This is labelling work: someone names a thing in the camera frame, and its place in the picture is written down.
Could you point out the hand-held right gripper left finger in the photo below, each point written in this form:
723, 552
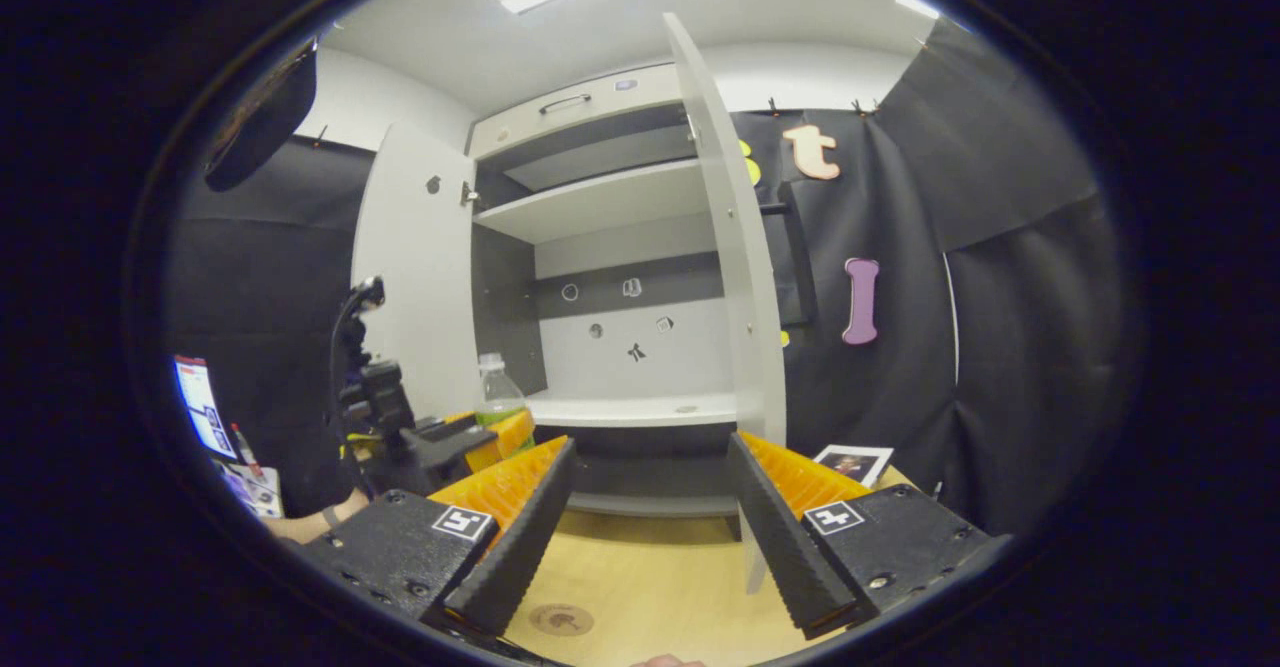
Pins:
520, 547

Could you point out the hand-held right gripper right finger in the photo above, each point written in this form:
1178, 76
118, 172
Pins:
780, 537

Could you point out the person's head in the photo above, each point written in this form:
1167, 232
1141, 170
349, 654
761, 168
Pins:
258, 117

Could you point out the black wristband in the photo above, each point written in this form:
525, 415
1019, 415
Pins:
332, 517

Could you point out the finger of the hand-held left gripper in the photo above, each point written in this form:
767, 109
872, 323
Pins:
512, 435
450, 419

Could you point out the round brown coaster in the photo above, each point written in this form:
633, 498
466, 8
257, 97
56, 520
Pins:
560, 619

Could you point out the black backdrop cloth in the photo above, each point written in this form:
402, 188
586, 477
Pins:
1000, 347

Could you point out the printed paper sheet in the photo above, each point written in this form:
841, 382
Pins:
252, 492

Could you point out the green label plastic bottle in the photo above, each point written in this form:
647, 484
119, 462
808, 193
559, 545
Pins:
497, 392

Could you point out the lit tablet screen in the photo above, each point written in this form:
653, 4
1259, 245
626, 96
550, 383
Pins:
200, 407

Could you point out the white cabinet drawer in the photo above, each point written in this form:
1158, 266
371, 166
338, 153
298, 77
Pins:
580, 107

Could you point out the white framed photo card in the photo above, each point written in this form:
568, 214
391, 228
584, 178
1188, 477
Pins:
852, 464

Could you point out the small ceiling light panel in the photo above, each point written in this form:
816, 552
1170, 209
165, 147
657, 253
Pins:
915, 4

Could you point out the red pen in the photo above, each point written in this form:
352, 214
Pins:
245, 447

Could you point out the white cabinet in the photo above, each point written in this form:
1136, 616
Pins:
600, 202

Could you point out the white cabinet door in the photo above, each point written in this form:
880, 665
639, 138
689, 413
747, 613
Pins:
420, 267
735, 247

